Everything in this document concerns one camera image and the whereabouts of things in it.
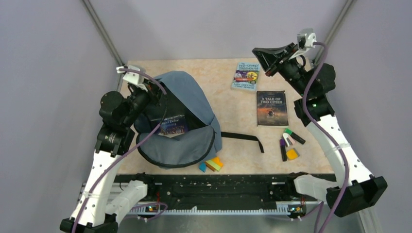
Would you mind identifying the aluminium frame rail left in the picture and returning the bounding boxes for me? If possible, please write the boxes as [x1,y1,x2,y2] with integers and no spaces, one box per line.
[80,0,124,66]

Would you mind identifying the purple cap black marker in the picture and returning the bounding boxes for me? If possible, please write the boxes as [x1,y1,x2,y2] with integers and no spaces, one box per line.
[279,138,287,162]

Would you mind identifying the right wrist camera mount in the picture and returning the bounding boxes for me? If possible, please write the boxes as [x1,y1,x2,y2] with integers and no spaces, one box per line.
[289,28,317,60]

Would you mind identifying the yellow grey sharpener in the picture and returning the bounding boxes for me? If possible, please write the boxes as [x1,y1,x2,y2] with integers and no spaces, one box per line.
[286,148,300,160]

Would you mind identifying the aluminium frame rail right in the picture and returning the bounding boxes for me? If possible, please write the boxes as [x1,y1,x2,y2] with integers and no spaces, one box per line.
[311,0,357,67]

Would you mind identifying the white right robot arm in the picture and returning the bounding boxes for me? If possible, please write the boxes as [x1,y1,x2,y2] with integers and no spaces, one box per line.
[252,43,388,217]

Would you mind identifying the blue eraser wedge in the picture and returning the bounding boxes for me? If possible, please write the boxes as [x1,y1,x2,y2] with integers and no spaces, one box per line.
[199,163,207,173]

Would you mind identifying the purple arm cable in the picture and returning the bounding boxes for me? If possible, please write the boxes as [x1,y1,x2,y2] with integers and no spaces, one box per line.
[70,67,169,233]
[302,41,350,233]

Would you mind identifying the Robinson Crusoe book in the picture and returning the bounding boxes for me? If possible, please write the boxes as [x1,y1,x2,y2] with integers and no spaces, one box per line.
[155,115,189,137]

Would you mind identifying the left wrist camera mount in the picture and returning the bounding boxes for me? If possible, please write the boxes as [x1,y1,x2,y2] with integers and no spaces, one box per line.
[116,65,148,92]

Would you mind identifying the green cap black marker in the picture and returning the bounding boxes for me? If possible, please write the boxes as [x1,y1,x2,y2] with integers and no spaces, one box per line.
[284,128,306,145]

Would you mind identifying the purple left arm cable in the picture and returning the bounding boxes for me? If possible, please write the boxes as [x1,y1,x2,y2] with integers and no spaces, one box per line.
[70,67,169,233]

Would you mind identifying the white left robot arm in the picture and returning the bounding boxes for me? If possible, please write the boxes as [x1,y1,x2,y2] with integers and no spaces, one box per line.
[60,81,167,233]

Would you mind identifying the dark brown bottom book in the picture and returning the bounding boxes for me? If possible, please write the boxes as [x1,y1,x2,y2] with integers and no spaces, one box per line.
[257,91,289,128]

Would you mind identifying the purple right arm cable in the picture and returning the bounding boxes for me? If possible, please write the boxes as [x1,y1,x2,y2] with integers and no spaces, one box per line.
[302,41,350,233]

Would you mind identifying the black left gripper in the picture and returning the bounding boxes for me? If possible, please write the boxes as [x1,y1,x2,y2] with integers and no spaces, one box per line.
[122,77,167,127]

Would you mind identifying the colourful comic book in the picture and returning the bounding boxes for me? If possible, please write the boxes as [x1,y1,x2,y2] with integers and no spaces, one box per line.
[231,62,261,92]

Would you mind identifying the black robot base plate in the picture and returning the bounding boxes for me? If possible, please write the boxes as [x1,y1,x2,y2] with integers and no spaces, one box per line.
[112,173,314,211]

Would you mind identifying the green brown eraser block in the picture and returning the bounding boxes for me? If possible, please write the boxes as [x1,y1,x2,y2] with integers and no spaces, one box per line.
[205,160,223,172]

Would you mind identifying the aluminium frame rail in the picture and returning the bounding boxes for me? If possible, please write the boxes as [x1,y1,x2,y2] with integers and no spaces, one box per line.
[311,0,357,67]
[80,0,124,66]

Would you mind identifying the orange eraser block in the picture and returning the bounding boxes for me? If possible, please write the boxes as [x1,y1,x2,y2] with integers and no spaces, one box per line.
[211,157,223,167]

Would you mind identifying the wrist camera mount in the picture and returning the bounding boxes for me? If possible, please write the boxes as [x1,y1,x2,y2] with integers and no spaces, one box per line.
[289,28,317,60]
[116,65,148,92]

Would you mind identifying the blue student backpack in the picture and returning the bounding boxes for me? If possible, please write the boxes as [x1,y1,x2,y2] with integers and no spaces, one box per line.
[134,71,259,169]

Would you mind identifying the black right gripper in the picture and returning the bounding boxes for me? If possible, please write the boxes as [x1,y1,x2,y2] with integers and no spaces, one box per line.
[252,43,309,98]

